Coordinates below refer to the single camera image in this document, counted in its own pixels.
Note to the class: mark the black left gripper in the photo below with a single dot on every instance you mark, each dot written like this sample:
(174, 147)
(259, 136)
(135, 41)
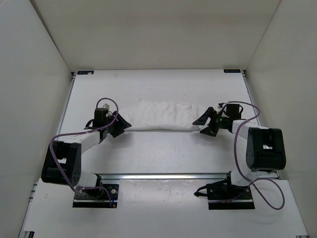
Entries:
(122, 124)

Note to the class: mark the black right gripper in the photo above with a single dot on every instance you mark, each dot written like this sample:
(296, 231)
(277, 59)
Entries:
(210, 113)

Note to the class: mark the white pleated skirt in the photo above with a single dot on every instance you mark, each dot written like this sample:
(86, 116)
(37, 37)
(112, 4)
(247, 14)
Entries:
(151, 115)

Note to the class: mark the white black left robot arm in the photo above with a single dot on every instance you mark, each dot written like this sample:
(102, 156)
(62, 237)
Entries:
(63, 160)

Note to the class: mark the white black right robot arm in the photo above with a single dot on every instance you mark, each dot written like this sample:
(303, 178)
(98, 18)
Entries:
(258, 151)

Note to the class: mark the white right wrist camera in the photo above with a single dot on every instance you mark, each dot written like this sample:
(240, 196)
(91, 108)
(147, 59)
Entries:
(221, 105)

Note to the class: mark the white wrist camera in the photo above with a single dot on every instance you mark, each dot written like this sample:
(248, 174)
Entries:
(106, 107)
(221, 105)

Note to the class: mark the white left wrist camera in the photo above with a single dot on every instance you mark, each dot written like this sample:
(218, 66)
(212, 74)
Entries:
(106, 107)

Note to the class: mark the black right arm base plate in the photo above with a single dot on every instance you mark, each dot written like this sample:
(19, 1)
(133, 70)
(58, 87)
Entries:
(222, 195)

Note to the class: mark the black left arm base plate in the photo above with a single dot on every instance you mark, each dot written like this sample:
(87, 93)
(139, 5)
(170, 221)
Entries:
(98, 198)

